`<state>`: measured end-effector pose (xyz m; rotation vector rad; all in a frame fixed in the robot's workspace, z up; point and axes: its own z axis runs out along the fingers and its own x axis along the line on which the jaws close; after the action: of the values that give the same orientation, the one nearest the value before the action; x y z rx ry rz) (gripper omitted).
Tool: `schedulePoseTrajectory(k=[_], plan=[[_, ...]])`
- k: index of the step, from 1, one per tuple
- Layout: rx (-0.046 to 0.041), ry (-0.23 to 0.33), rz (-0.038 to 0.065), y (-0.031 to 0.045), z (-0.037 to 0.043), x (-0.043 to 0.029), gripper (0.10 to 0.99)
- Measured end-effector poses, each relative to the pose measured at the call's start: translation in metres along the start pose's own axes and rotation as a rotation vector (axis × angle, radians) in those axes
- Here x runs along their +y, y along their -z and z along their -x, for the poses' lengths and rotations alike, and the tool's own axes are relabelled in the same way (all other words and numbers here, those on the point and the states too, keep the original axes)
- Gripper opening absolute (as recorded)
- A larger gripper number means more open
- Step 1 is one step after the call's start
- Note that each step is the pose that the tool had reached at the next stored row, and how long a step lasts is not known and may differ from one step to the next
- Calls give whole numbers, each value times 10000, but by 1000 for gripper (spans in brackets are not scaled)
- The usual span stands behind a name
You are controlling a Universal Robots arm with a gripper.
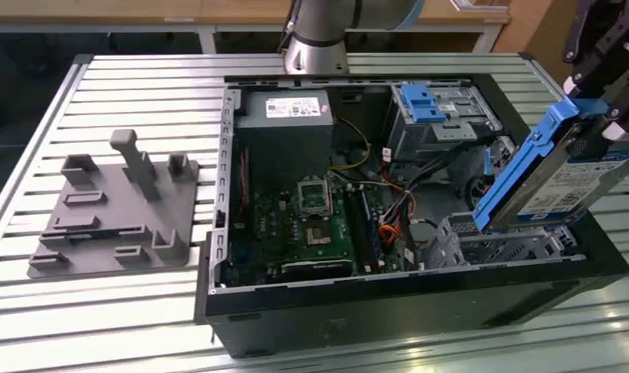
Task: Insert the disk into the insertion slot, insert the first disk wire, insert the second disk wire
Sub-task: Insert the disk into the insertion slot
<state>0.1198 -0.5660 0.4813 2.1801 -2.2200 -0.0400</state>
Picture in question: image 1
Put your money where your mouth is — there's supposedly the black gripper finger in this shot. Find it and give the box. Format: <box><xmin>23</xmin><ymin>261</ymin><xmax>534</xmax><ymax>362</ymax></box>
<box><xmin>577</xmin><ymin>38</ymin><xmax>629</xmax><ymax>141</ymax></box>
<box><xmin>561</xmin><ymin>0</ymin><xmax>629</xmax><ymax>98</ymax></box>

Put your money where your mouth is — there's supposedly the hard disk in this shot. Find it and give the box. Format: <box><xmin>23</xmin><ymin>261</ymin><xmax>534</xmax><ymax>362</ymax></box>
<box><xmin>472</xmin><ymin>95</ymin><xmax>629</xmax><ymax>235</ymax></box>

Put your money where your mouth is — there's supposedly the metal disk bay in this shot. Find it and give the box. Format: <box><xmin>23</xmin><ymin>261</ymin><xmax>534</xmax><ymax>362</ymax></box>
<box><xmin>421</xmin><ymin>211</ymin><xmax>589</xmax><ymax>273</ymax></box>

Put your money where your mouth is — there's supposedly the black RAM slot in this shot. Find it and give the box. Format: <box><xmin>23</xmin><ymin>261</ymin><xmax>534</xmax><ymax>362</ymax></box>
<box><xmin>362</xmin><ymin>186</ymin><xmax>388</xmax><ymax>268</ymax></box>
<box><xmin>356</xmin><ymin>185</ymin><xmax>381</xmax><ymax>271</ymax></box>
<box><xmin>344</xmin><ymin>184</ymin><xmax>370</xmax><ymax>275</ymax></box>
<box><xmin>350</xmin><ymin>184</ymin><xmax>376</xmax><ymax>274</ymax></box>

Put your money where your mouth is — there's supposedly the metal drive cage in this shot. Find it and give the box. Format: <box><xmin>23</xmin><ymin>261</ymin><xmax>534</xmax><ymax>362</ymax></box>
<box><xmin>389</xmin><ymin>82</ymin><xmax>505</xmax><ymax>166</ymax></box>

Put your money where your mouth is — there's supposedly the blue plastic drive latch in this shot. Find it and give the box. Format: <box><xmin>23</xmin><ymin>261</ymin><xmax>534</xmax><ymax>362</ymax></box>
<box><xmin>400</xmin><ymin>83</ymin><xmax>448</xmax><ymax>124</ymax></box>

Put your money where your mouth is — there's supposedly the grey power supply unit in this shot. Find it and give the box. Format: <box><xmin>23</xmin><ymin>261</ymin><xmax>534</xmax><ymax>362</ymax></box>
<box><xmin>233</xmin><ymin>89</ymin><xmax>336</xmax><ymax>195</ymax></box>

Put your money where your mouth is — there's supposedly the metal socket cover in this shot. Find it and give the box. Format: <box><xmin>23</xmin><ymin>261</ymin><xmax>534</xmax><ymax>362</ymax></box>
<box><xmin>296</xmin><ymin>175</ymin><xmax>333</xmax><ymax>218</ymax></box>

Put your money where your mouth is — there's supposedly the CPU socket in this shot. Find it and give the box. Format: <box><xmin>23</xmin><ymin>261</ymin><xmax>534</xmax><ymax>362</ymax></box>
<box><xmin>302</xmin><ymin>216</ymin><xmax>338</xmax><ymax>249</ymax></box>

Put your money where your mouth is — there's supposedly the black PC case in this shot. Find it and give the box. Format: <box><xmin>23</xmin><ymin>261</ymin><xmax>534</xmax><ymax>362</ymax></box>
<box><xmin>193</xmin><ymin>71</ymin><xmax>629</xmax><ymax>359</ymax></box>

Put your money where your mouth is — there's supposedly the black graphics card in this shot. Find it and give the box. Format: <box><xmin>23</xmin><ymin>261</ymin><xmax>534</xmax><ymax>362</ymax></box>
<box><xmin>277</xmin><ymin>256</ymin><xmax>356</xmax><ymax>284</ymax></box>

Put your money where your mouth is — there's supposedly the green motherboard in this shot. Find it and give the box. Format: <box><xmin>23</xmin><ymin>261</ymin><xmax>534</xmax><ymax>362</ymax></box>
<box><xmin>228</xmin><ymin>170</ymin><xmax>413</xmax><ymax>287</ymax></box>

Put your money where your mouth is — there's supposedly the wooden desk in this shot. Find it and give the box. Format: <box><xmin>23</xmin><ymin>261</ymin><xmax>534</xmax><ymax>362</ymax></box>
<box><xmin>0</xmin><ymin>0</ymin><xmax>512</xmax><ymax>54</ymax></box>

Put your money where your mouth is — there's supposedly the grey parts rack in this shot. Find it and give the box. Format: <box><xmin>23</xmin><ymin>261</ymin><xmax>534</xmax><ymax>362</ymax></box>
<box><xmin>27</xmin><ymin>129</ymin><xmax>201</xmax><ymax>280</ymax></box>

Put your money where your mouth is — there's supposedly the dark RAM stick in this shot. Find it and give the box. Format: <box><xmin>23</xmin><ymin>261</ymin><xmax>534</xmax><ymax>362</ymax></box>
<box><xmin>64</xmin><ymin>229</ymin><xmax>145</xmax><ymax>241</ymax></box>

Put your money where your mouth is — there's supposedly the black wire bundle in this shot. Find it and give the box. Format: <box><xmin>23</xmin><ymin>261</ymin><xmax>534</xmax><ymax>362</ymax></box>
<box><xmin>384</xmin><ymin>145</ymin><xmax>484</xmax><ymax>230</ymax></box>

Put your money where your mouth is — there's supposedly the red yellow orange wire bundle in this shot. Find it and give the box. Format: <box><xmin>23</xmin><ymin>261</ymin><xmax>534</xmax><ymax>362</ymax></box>
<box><xmin>377</xmin><ymin>189</ymin><xmax>417</xmax><ymax>252</ymax></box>

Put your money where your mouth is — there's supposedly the thin red wire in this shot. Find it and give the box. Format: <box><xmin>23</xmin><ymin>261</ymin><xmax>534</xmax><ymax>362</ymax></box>
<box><xmin>237</xmin><ymin>147</ymin><xmax>252</xmax><ymax>213</ymax></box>

